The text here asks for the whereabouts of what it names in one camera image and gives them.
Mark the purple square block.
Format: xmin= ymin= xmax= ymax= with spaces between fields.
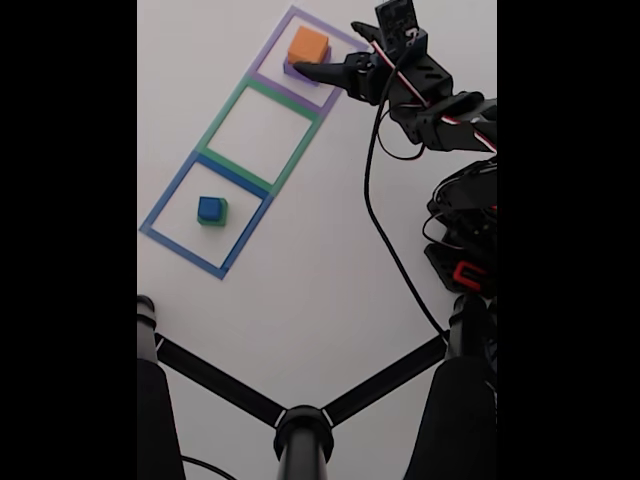
xmin=283 ymin=45 xmax=333 ymax=87

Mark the orange square block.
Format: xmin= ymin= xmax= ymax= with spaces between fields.
xmin=287 ymin=25 xmax=330 ymax=65

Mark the small blue cube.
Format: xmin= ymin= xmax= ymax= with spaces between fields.
xmin=197 ymin=195 xmax=222 ymax=221

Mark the green cube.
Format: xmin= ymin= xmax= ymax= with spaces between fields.
xmin=196 ymin=198 xmax=229 ymax=227

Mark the red table clamp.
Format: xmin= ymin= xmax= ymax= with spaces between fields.
xmin=452 ymin=259 xmax=489 ymax=294

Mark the servo wire bundle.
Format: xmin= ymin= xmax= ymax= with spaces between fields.
xmin=369 ymin=42 xmax=498 ymax=161

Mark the purple tape square frame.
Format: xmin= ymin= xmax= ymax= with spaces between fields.
xmin=248 ymin=4 xmax=372 ymax=117

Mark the green tape square frame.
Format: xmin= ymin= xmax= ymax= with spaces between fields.
xmin=195 ymin=74 xmax=321 ymax=197

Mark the black cable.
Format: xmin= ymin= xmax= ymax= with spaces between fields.
xmin=180 ymin=455 xmax=236 ymax=480
xmin=363 ymin=39 xmax=450 ymax=337

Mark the blue tape square frame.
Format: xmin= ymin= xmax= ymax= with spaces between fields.
xmin=138 ymin=152 xmax=275 ymax=281

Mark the black camera tripod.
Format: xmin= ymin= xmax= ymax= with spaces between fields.
xmin=137 ymin=294 xmax=498 ymax=480

